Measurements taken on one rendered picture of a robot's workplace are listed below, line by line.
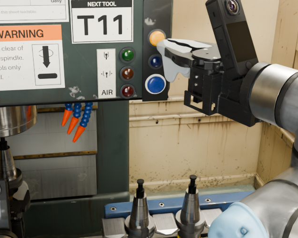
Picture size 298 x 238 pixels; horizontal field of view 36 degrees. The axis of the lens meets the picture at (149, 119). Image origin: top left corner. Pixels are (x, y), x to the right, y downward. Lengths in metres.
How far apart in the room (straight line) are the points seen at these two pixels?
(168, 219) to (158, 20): 0.46
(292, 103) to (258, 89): 0.05
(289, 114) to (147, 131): 1.47
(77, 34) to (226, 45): 0.25
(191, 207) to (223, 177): 1.24
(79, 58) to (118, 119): 0.81
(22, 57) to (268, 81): 0.39
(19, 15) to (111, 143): 0.92
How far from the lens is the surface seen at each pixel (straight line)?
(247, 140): 2.16
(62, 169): 1.59
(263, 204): 0.50
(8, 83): 0.78
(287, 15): 1.91
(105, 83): 0.77
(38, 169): 1.59
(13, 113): 0.95
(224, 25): 0.62
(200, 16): 1.87
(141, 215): 0.96
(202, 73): 0.65
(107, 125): 1.56
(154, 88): 0.78
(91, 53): 0.76
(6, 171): 1.07
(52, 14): 0.74
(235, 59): 0.62
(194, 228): 1.00
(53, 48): 0.75
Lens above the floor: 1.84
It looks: 25 degrees down
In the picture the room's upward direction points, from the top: 1 degrees clockwise
